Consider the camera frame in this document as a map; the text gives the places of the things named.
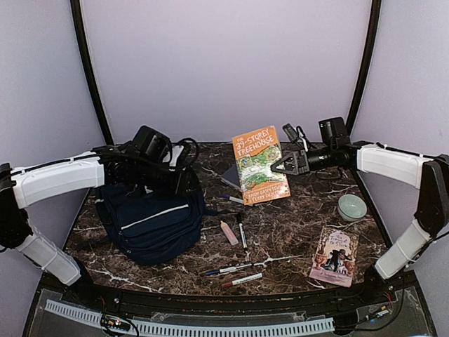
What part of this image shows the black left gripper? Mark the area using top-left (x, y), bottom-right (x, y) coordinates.
top-left (135, 159), bottom-right (200, 199)

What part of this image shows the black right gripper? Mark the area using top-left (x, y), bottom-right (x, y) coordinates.
top-left (272, 145), bottom-right (336, 176)

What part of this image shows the orange treehouse paperback book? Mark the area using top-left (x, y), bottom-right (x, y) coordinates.
top-left (232, 126), bottom-right (290, 206)

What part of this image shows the navy blue student backpack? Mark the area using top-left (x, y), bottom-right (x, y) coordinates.
top-left (95, 171), bottom-right (206, 265)

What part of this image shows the pink Shakespeare paperback book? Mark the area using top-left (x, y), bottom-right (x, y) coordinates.
top-left (309, 227), bottom-right (358, 288)

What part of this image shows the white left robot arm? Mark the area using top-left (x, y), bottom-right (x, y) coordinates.
top-left (1, 148), bottom-right (194, 306)

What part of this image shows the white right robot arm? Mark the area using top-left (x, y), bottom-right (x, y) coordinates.
top-left (271, 141), bottom-right (448, 305)

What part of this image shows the navy blue notebook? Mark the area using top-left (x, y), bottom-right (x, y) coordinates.
top-left (221, 165), bottom-right (242, 192)

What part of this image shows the purple capped white marker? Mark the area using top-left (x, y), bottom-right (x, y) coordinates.
top-left (222, 194), bottom-right (244, 204)

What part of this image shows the black capped white marker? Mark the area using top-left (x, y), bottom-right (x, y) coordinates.
top-left (236, 213), bottom-right (250, 260)

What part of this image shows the green bowl right side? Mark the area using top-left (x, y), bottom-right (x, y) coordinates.
top-left (337, 194), bottom-right (368, 222)

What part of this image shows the red capped white marker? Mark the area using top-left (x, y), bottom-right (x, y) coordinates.
top-left (222, 273), bottom-right (262, 289)

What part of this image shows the blue capped white marker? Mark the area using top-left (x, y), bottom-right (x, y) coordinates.
top-left (205, 263), bottom-right (253, 276)

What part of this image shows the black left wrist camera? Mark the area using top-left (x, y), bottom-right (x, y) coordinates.
top-left (133, 126), bottom-right (171, 161)

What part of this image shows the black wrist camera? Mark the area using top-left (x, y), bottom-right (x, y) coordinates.
top-left (319, 117), bottom-right (348, 143)
top-left (133, 126), bottom-right (171, 161)

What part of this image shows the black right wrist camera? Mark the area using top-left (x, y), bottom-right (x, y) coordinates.
top-left (319, 117), bottom-right (348, 143)

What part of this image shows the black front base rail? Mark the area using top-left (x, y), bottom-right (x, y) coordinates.
top-left (38, 272), bottom-right (418, 317)

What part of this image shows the grey slotted cable duct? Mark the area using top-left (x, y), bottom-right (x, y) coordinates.
top-left (44, 300), bottom-right (335, 336)

